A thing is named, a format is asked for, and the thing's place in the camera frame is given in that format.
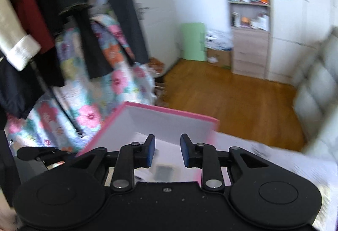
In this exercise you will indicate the brown cardboard box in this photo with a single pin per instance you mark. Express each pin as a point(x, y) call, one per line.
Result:
point(219, 58)

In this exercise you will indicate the person's left hand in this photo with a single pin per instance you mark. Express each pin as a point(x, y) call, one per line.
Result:
point(6, 220)

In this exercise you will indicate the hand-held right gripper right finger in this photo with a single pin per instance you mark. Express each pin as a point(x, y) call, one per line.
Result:
point(184, 151)

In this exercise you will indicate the dark grey coat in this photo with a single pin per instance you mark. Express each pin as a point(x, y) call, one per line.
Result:
point(118, 9)

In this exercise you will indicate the black belt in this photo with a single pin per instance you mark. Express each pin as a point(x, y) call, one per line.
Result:
point(60, 104)

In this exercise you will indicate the stack of printed packets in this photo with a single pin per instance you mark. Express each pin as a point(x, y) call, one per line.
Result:
point(219, 39)

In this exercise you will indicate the grey puffer jacket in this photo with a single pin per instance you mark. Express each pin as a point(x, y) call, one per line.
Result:
point(319, 88)

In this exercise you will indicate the white door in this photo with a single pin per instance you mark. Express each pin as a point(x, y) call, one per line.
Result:
point(155, 9)

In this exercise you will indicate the printed white tablecloth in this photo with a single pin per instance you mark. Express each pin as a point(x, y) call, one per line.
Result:
point(285, 165)

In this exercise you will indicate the red garment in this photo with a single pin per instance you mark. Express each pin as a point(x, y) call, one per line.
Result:
point(34, 17)

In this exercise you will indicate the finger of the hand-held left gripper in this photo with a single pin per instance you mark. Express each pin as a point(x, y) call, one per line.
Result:
point(39, 153)

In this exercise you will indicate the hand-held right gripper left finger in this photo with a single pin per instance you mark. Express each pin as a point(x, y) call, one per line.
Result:
point(151, 150)

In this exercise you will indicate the wooden shelf unit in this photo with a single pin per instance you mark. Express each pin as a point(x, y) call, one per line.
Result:
point(248, 46)

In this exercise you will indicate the floral quilt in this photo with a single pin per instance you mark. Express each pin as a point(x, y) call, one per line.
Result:
point(116, 80)

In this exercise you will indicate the white remote with display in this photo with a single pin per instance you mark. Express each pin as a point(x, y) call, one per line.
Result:
point(163, 171)

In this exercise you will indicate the black jacket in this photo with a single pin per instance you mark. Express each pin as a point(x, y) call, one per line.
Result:
point(21, 88)

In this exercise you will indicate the white fleece coat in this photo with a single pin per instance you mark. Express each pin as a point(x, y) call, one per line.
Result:
point(18, 46)

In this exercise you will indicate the pink cardboard box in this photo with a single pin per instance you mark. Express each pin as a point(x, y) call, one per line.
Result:
point(163, 125)

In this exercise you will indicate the light wooden wardrobe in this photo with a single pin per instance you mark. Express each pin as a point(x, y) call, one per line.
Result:
point(298, 14)

